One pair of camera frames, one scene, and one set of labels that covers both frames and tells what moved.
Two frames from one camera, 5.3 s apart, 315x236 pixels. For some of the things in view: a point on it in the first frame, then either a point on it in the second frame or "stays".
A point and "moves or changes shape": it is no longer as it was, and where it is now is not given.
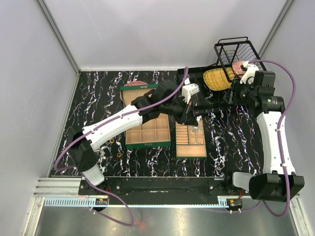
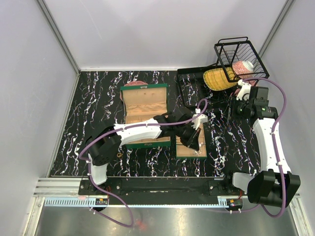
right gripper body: x=239 y=93 -> x=237 y=108
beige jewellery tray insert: x=189 y=144 stays
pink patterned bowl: x=236 y=67 stays
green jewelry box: x=155 y=132 stays
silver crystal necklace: x=196 y=129 moves or changes shape
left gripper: x=188 y=118 -> x=194 y=143
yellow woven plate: x=216 y=79 stays
